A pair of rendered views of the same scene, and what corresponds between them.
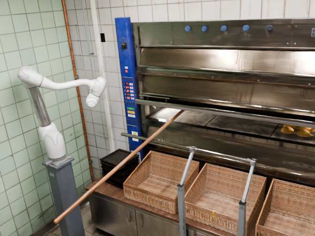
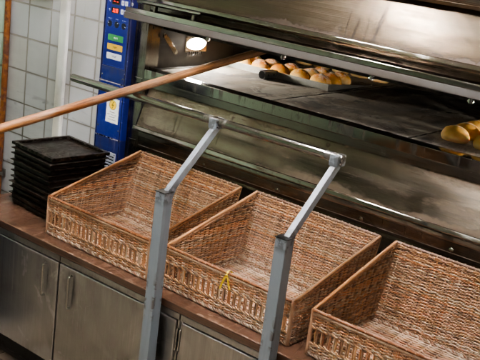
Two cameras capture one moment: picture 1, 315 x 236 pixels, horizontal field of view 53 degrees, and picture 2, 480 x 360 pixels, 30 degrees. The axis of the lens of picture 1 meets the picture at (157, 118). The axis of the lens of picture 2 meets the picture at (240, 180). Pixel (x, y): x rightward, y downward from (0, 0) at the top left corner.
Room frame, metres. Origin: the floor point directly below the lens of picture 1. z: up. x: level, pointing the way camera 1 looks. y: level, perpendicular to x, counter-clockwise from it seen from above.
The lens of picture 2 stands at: (-0.66, -0.51, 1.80)
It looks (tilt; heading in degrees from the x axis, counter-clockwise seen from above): 16 degrees down; 3
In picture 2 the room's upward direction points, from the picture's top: 7 degrees clockwise
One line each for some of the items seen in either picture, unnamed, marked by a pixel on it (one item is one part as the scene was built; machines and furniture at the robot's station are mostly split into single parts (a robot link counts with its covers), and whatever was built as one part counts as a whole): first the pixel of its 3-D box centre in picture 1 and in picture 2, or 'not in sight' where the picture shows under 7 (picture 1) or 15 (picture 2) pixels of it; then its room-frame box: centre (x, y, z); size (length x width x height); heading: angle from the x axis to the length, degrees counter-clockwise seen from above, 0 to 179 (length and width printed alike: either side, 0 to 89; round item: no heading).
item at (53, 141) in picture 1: (54, 143); not in sight; (2.52, 0.92, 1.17); 0.18 x 0.16 x 0.22; 27
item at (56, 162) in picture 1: (55, 158); not in sight; (2.50, 0.93, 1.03); 0.22 x 0.18 x 0.06; 144
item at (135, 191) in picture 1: (161, 179); (143, 209); (2.52, 0.00, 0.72); 0.56 x 0.49 x 0.28; 55
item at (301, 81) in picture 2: not in sight; (298, 72); (3.29, -0.50, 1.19); 0.55 x 0.36 x 0.03; 57
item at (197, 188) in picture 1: (223, 196); (270, 260); (2.18, -0.50, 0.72); 0.56 x 0.49 x 0.28; 55
